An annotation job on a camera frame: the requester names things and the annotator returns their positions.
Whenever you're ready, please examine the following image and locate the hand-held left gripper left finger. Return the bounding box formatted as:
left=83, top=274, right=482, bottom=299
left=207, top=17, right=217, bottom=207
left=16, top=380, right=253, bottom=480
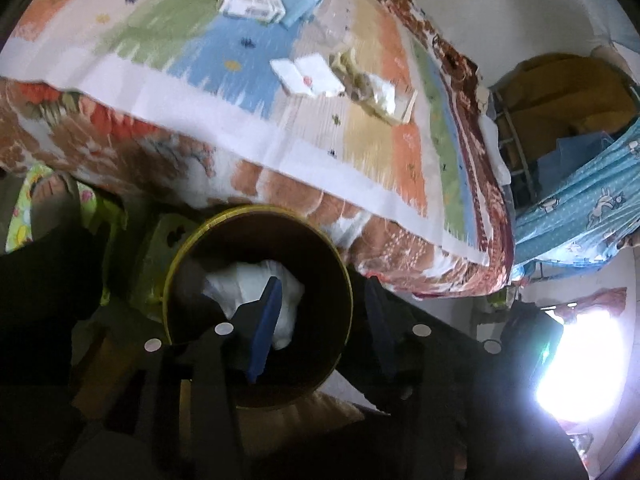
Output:
left=135, top=275, right=284, bottom=480

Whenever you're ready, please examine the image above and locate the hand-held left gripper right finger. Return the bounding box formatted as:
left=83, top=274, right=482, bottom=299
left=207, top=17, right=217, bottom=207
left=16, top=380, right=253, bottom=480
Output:
left=362, top=275, right=507, bottom=480

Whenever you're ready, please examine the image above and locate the white tissue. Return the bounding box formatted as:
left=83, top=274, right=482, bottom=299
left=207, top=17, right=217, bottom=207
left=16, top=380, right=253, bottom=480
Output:
left=202, top=260, right=306, bottom=352

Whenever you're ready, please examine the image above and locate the round yellow-rimmed brown bin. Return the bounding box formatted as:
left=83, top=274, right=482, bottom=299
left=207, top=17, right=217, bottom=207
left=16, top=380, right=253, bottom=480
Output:
left=162, top=205, right=355, bottom=408

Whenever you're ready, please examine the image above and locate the clear wrapper pile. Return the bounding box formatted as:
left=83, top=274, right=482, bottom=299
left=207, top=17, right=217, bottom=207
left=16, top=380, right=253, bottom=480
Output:
left=357, top=72, right=419, bottom=127

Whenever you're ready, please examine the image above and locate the pale green wrapper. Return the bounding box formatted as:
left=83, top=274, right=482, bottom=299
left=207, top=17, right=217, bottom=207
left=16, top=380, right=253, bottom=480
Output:
left=330, top=49, right=372, bottom=98

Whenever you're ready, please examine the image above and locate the red curtain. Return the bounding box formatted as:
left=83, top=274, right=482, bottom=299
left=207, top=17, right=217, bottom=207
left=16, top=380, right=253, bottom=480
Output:
left=550, top=287, right=629, bottom=322

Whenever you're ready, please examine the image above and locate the beige cloth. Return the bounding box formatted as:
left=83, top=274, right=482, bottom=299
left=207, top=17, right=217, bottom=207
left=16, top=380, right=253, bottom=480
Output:
left=235, top=390, right=367, bottom=442

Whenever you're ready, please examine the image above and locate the green plastic stool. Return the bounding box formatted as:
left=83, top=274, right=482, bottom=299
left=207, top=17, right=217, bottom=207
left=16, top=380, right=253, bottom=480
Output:
left=99, top=205, right=212, bottom=322

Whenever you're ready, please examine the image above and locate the blue printed curtain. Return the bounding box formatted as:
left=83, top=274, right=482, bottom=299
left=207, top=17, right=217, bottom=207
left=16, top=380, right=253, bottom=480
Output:
left=512, top=115, right=640, bottom=272

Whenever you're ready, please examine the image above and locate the folded blue cloth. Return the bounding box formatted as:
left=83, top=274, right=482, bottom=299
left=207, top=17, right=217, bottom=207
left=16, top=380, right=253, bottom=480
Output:
left=537, top=132, right=621, bottom=182

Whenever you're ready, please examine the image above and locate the metal rack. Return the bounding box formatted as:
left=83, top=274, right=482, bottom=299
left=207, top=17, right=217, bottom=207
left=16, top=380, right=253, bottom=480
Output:
left=492, top=87, right=539, bottom=202

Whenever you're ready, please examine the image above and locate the person's black trouser leg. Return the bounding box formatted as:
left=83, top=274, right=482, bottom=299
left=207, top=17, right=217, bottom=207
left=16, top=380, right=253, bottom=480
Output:
left=0, top=225, right=117, bottom=398

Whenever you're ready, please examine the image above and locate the yellow cloth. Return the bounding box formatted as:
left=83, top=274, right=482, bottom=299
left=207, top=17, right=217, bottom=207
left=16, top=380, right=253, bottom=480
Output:
left=492, top=52, right=640, bottom=137

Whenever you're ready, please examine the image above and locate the person's foot in sandal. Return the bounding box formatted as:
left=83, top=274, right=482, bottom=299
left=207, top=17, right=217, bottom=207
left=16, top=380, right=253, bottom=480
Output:
left=29, top=170, right=84, bottom=242

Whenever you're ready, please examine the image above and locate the person's foot in slipper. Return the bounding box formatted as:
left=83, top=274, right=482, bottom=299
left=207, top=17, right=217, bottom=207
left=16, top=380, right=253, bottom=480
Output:
left=5, top=162, right=126, bottom=257

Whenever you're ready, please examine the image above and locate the colourful striped bed sheet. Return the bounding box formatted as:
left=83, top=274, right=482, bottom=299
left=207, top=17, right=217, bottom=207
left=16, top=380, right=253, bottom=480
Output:
left=0, top=0, right=493, bottom=267

